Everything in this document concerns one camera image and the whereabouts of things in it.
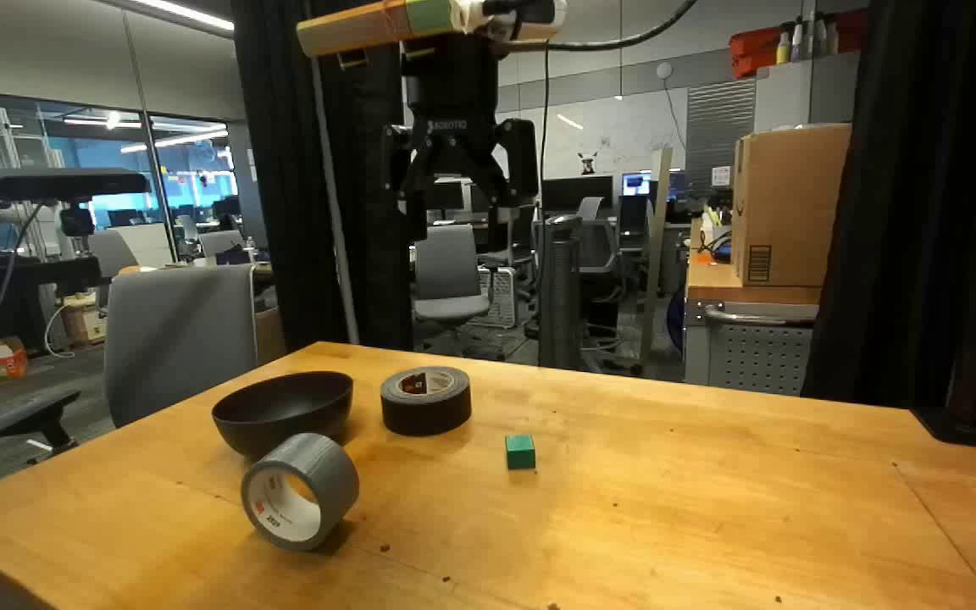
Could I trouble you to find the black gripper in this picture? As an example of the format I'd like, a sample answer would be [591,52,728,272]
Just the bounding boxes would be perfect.
[388,31,539,247]

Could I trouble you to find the small green block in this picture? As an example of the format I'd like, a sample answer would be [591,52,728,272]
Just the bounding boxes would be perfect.
[502,430,539,474]

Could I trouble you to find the black bowl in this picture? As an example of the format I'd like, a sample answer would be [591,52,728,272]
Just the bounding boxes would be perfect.
[209,371,357,460]

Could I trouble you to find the black computer monitor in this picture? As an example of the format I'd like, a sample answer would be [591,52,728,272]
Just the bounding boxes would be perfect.
[539,172,616,221]

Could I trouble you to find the light grey office chair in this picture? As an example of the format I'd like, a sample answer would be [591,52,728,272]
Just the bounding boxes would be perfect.
[411,225,496,331]

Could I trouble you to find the grey metal column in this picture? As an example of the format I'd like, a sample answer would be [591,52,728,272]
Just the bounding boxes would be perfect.
[537,215,584,371]

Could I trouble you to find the black curtain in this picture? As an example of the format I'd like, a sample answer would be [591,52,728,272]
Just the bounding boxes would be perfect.
[229,0,417,352]
[802,0,976,417]

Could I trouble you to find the black tape roll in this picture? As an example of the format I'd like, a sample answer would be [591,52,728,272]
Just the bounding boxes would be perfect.
[379,363,475,440]

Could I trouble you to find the red storage bins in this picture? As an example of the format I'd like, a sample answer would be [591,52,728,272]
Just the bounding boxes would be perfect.
[728,11,872,82]

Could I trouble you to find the large cardboard box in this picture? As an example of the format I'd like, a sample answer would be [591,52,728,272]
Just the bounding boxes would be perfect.
[731,120,855,291]

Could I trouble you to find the grey office chair, black armrest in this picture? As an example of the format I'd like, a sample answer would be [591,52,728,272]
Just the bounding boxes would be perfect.
[0,266,261,453]

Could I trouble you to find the grey metal desk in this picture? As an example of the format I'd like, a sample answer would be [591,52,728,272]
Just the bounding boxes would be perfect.
[686,257,824,399]

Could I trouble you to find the white bucket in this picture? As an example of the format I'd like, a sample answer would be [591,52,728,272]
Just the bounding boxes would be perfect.
[58,290,109,348]

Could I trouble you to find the black stand base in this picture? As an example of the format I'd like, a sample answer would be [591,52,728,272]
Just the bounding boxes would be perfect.
[920,405,976,453]

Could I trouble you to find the wooden wrist mount plate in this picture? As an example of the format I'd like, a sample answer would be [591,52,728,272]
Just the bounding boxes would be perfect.
[294,0,496,61]

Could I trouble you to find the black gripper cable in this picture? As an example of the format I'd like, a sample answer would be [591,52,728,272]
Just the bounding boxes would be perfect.
[498,0,701,55]

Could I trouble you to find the silver duct tape roll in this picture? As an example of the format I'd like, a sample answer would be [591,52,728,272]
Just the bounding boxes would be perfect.
[238,430,362,555]

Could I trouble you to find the black camera bar on stand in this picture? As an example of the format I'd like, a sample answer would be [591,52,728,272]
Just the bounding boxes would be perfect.
[0,166,154,241]

